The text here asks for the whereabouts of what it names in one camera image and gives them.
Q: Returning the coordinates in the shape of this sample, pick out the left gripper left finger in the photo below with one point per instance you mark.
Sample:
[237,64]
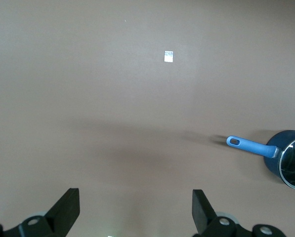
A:
[63,209]

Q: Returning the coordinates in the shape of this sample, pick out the brown table cover mat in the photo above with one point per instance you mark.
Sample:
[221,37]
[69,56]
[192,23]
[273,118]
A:
[88,98]

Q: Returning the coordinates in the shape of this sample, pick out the small rectangular table sticker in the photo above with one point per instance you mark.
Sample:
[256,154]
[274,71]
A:
[168,56]

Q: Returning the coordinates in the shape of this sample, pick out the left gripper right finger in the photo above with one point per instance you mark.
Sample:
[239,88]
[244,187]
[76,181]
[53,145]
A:
[202,212]

